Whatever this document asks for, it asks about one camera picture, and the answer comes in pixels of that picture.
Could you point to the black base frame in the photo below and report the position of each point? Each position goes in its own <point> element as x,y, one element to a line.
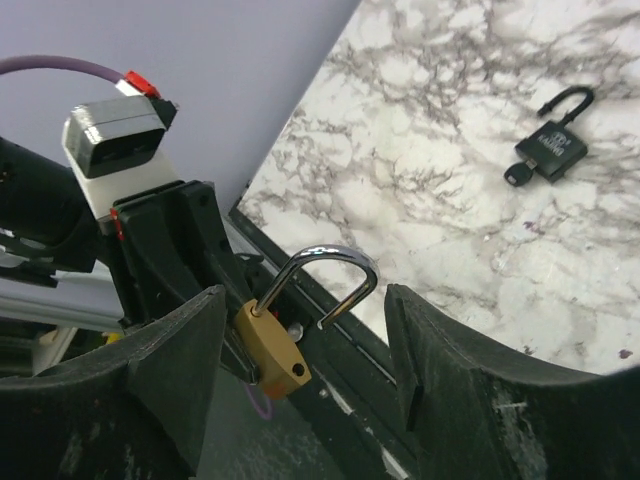
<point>344,424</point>

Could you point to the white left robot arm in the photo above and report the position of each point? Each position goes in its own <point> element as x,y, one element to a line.
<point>46,219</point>

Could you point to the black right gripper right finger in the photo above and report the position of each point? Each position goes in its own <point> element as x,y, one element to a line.
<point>478,409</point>

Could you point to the black padlock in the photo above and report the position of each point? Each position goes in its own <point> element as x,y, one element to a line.
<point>553,149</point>

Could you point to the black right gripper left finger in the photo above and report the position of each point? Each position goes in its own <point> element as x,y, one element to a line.
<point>133,409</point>

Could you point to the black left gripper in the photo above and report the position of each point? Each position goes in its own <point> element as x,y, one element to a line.
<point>165,247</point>

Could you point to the black-headed key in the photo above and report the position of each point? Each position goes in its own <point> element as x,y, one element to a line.
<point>520,173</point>

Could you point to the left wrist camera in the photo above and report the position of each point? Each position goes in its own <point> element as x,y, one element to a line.
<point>113,146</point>

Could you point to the brass padlock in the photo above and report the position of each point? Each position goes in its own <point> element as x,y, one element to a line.
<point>282,368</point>

